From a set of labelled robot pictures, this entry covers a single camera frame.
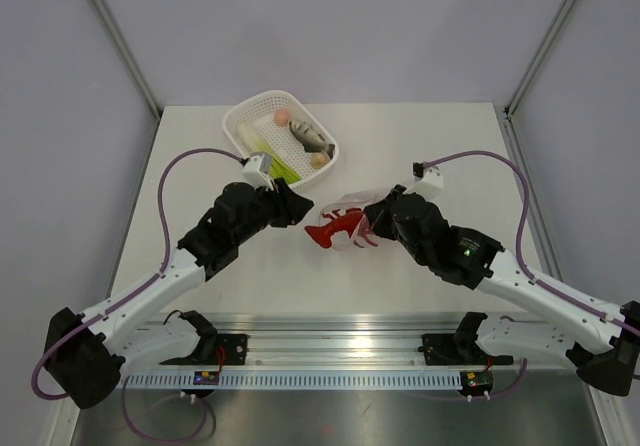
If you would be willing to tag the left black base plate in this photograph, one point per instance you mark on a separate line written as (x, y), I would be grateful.
(223, 348)

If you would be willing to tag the green toy leek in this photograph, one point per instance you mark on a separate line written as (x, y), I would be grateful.
(254, 142)

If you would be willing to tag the right small circuit board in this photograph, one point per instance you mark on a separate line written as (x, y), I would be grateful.
(477, 382)

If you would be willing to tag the aluminium frame post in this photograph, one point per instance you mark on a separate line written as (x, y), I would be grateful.
(122, 49)
(544, 48)

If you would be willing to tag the small circuit board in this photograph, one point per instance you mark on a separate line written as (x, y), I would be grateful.
(206, 378)
(477, 382)

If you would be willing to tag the left small circuit board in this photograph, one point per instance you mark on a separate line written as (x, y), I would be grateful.
(206, 378)

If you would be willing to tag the white plastic basket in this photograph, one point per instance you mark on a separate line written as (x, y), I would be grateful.
(260, 110)

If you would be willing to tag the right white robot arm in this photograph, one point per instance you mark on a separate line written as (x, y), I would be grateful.
(596, 339)

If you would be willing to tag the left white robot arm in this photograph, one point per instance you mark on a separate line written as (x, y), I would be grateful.
(89, 353)

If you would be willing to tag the aluminium mounting rail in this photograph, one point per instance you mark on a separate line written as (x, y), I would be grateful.
(341, 342)

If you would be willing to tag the pink toy egg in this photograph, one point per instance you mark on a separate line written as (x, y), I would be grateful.
(282, 117)

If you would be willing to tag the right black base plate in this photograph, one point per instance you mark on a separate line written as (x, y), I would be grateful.
(441, 349)

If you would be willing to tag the clear zip top bag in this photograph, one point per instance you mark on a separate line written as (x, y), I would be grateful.
(359, 199)

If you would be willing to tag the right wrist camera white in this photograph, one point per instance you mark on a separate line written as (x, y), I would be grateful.
(428, 181)

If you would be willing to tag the grey toy fish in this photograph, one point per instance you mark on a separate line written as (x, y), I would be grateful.
(310, 138)

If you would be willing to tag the red toy lobster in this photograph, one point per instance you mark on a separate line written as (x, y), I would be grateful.
(342, 230)

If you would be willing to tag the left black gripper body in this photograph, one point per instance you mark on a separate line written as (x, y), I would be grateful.
(263, 216)

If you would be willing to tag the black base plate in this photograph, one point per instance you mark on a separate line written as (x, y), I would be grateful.
(441, 349)
(223, 348)

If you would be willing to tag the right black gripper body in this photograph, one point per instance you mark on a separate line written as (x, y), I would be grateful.
(422, 254)

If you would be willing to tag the right aluminium frame post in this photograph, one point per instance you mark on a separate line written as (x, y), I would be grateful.
(544, 48)

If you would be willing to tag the white slotted cable duct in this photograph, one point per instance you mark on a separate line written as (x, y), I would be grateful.
(303, 380)

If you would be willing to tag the left aluminium frame post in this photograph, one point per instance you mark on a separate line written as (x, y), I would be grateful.
(122, 49)

